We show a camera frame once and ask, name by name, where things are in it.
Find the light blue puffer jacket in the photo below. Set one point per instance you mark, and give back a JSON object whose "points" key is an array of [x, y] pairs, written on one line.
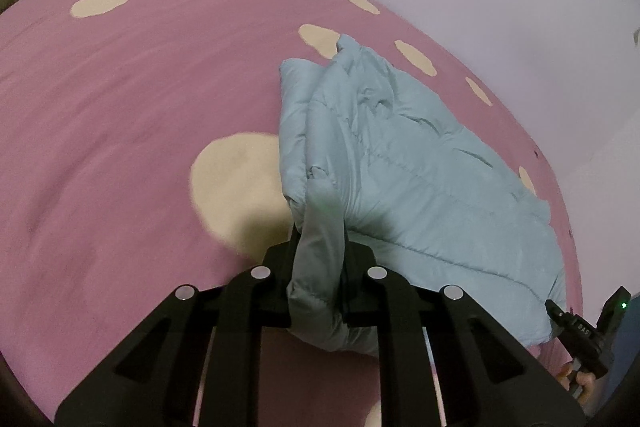
{"points": [[370, 155]]}

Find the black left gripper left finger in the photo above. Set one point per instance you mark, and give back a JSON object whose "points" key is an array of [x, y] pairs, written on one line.
{"points": [[194, 360]]}

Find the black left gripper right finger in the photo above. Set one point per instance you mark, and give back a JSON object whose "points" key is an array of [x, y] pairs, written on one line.
{"points": [[443, 359]]}

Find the right hand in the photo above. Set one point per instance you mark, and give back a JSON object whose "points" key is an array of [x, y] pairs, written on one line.
{"points": [[582, 384]]}

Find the pink polka dot bedsheet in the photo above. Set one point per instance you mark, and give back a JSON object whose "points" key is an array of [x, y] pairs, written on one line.
{"points": [[118, 117]]}

